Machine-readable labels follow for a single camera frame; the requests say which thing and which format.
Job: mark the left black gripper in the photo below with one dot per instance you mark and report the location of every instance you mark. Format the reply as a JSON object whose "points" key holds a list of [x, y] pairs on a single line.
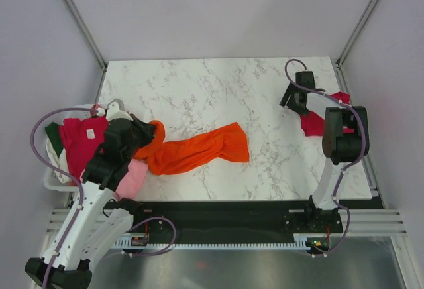
{"points": [[147, 130]]}

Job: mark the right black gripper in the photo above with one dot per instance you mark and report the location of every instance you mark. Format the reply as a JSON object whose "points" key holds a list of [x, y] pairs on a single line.
{"points": [[291, 91]]}

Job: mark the orange t shirt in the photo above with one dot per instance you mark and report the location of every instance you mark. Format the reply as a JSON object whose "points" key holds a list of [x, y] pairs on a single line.
{"points": [[163, 157]]}

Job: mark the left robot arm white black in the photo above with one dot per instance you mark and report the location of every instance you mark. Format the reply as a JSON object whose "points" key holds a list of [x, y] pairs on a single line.
{"points": [[71, 258]]}

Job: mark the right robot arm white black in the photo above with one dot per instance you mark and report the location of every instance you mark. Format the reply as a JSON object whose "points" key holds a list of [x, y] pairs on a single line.
{"points": [[344, 133]]}

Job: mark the folded crimson t shirt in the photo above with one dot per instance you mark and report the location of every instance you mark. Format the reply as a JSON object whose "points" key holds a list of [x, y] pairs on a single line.
{"points": [[312, 124]]}

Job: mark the dusty pink t shirt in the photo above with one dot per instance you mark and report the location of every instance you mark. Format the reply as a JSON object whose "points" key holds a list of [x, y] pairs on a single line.
{"points": [[97, 111]]}

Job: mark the light pink t shirt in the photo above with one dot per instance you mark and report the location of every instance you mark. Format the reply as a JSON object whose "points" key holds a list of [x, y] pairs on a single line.
{"points": [[133, 180]]}

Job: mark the magenta t shirt in basket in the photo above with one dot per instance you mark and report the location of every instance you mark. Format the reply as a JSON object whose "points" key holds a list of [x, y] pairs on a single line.
{"points": [[81, 138]]}

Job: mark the white t shirt in basket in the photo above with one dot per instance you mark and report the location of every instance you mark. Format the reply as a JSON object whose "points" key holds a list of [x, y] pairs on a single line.
{"points": [[57, 156]]}

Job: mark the dark green t shirt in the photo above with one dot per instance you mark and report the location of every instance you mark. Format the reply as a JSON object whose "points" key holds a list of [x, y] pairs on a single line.
{"points": [[53, 134]]}

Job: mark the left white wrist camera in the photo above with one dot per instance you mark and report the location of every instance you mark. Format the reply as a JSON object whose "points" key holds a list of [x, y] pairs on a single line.
{"points": [[115, 110]]}

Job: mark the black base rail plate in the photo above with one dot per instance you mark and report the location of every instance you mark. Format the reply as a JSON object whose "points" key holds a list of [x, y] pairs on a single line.
{"points": [[230, 222]]}

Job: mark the white slotted cable duct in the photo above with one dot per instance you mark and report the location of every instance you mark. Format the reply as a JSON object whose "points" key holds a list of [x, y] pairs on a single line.
{"points": [[299, 242]]}

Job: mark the left aluminium frame post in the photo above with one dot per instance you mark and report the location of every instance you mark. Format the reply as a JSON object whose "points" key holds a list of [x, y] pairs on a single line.
{"points": [[85, 33]]}

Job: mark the aluminium frame post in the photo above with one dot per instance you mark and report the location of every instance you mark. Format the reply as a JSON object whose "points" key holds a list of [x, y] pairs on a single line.
{"points": [[85, 33], [359, 27]]}

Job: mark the right aluminium frame post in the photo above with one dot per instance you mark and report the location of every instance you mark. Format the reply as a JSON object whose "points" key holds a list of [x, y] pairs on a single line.
{"points": [[359, 27]]}

